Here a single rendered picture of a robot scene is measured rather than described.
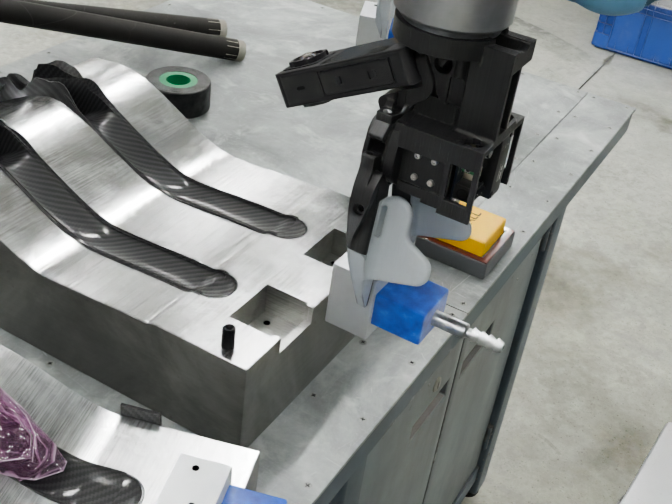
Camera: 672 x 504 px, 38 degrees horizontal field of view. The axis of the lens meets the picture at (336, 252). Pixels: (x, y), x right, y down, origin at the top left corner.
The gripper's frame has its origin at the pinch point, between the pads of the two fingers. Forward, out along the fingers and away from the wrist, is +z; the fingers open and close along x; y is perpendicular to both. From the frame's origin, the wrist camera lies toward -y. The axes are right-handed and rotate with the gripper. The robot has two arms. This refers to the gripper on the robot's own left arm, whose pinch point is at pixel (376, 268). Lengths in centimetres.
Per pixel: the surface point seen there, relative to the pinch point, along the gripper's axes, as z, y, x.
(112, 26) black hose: 8, -57, 36
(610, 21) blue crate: 82, -54, 313
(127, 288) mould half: 6.4, -17.8, -6.9
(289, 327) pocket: 8.7, -6.4, -0.3
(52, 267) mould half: 6.7, -24.3, -8.3
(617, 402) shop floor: 95, 11, 117
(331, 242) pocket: 7.4, -9.3, 10.8
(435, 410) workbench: 46, -4, 38
